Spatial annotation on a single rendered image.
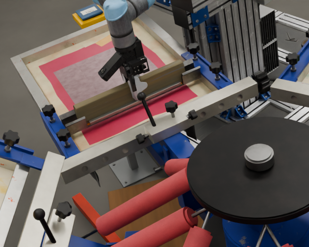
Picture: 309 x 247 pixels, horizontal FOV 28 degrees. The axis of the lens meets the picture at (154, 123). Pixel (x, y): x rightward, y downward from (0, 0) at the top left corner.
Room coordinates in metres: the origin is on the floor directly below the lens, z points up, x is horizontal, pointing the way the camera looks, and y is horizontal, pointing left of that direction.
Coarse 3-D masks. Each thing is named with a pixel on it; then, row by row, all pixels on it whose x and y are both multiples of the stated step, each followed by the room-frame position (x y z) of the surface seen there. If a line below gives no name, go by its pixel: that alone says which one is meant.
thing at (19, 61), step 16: (144, 16) 2.30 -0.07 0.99; (80, 32) 2.30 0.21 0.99; (96, 32) 2.30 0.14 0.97; (160, 32) 2.14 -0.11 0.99; (48, 48) 2.24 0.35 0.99; (64, 48) 2.26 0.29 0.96; (176, 48) 2.00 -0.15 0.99; (16, 64) 2.17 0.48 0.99; (32, 80) 2.02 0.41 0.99; (32, 96) 1.91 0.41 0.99; (96, 144) 1.54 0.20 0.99
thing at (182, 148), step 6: (180, 132) 1.44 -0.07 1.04; (168, 138) 1.42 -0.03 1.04; (174, 138) 1.42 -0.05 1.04; (180, 138) 1.41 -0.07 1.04; (162, 144) 1.44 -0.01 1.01; (168, 144) 1.40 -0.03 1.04; (174, 144) 1.39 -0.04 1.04; (180, 144) 1.38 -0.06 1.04; (186, 144) 1.38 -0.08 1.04; (174, 150) 1.36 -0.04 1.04; (180, 150) 1.35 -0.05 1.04; (186, 150) 1.35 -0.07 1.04; (192, 150) 1.34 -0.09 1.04; (174, 156) 1.36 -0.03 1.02; (180, 156) 1.33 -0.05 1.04; (186, 156) 1.32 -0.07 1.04
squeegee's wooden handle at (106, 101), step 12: (180, 60) 1.79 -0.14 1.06; (156, 72) 1.76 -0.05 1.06; (168, 72) 1.76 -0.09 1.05; (180, 72) 1.78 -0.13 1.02; (156, 84) 1.75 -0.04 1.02; (168, 84) 1.76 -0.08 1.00; (96, 96) 1.71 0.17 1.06; (108, 96) 1.70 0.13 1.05; (120, 96) 1.71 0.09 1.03; (84, 108) 1.67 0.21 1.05; (96, 108) 1.68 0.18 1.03; (108, 108) 1.69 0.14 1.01
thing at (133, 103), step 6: (174, 84) 1.76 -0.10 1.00; (180, 84) 1.76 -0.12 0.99; (162, 90) 1.74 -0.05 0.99; (150, 96) 1.72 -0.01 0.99; (132, 102) 1.71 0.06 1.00; (138, 102) 1.71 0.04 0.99; (120, 108) 1.69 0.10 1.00; (126, 108) 1.70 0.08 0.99; (108, 114) 1.68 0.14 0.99; (90, 120) 1.67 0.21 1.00; (96, 120) 1.67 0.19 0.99
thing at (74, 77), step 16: (48, 64) 2.17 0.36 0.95; (64, 64) 2.14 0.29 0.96; (80, 64) 2.11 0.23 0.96; (96, 64) 2.08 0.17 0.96; (64, 80) 2.02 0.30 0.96; (80, 80) 1.99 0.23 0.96; (96, 80) 1.96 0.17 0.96; (112, 80) 1.94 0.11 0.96; (64, 96) 1.91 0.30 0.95; (80, 96) 1.89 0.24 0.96; (128, 112) 1.72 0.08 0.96; (96, 128) 1.67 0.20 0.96; (112, 128) 1.65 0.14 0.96
